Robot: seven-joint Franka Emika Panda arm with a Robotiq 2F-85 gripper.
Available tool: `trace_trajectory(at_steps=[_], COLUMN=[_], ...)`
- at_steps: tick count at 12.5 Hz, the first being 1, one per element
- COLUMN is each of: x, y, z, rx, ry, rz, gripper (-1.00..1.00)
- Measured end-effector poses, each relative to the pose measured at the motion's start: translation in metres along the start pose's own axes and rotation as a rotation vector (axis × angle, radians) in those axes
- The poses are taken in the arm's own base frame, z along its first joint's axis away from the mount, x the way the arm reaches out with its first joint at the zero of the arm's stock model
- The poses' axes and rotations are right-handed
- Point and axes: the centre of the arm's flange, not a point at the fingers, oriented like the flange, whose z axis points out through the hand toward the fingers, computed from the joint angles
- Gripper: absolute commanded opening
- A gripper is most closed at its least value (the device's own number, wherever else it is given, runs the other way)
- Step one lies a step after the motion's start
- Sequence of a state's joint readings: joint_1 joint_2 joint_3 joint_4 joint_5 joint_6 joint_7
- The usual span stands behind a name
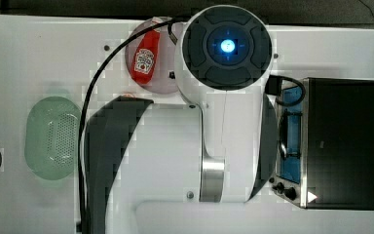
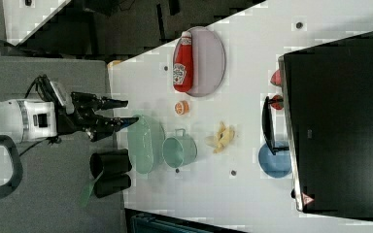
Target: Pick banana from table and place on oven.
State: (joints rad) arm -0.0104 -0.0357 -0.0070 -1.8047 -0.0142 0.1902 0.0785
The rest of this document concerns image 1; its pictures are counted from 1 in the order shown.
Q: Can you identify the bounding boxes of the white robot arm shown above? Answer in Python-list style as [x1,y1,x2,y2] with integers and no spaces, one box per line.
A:
[83,5,276,234]

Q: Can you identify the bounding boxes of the black toaster oven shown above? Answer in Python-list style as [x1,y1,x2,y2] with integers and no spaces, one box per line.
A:
[271,78,374,211]

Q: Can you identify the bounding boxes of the grey round plate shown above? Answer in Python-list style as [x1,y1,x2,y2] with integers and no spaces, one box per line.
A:
[125,26,177,95]

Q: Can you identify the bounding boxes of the orange slice toy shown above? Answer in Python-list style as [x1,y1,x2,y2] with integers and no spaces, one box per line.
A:
[123,94,135,98]

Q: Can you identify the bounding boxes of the red ketchup bottle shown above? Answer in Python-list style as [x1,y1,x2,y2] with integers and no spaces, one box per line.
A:
[130,28,161,85]

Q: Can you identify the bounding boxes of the green oval colander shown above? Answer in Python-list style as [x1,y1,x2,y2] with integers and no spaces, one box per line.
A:
[24,97,80,180]

